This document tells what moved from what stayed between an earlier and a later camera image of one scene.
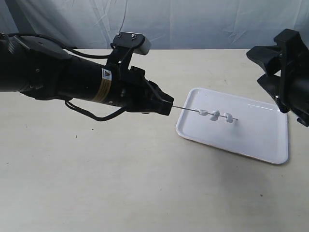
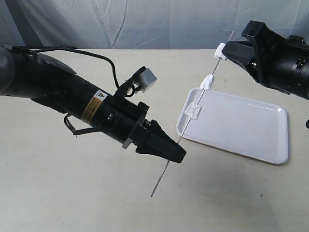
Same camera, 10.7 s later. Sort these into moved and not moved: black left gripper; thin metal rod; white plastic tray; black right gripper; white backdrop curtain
Moved: black left gripper; thin metal rod; black right gripper
Not moved: white plastic tray; white backdrop curtain
